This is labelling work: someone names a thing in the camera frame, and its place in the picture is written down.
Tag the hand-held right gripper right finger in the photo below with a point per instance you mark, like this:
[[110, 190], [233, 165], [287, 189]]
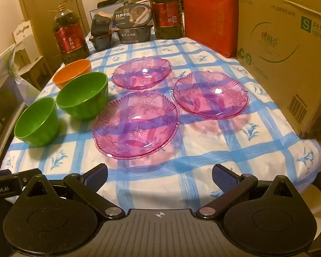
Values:
[[224, 178]]

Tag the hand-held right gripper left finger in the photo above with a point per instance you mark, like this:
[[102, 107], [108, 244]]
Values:
[[95, 179]]

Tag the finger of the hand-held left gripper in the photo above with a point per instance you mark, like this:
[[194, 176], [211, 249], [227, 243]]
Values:
[[26, 175]]

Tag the green plastic bowl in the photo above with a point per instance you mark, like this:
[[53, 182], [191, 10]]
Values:
[[37, 123], [83, 93]]

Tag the purple transparent plastic plate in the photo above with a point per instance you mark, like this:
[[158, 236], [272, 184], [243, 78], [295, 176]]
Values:
[[141, 72], [133, 125], [211, 96]]

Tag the orange plastic bowl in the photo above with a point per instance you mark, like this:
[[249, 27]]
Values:
[[72, 72]]

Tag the blue checked tablecloth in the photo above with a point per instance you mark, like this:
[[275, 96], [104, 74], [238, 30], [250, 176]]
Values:
[[203, 150]]

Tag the checked chair cover cloth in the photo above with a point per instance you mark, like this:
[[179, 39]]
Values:
[[2, 61]]

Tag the white wooden chair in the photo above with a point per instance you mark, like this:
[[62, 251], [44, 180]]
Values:
[[29, 48]]

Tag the large cardboard box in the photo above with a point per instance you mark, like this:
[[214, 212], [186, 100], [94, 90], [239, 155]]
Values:
[[283, 59]]

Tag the dark plastic food bowl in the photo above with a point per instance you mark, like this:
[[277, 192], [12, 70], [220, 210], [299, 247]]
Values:
[[103, 42], [100, 24]]

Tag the cooking oil bottle red label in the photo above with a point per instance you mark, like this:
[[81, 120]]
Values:
[[69, 40], [165, 13]]

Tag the dark instant rice box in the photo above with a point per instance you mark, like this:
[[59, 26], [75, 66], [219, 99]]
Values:
[[133, 35]]

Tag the red fabric tote bag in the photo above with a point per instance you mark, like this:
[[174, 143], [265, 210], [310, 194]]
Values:
[[211, 18]]

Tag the instant rice box with photo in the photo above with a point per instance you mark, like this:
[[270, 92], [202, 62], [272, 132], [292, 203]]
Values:
[[133, 16]]

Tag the black bag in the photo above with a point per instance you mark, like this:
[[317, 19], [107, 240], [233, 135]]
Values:
[[112, 2]]

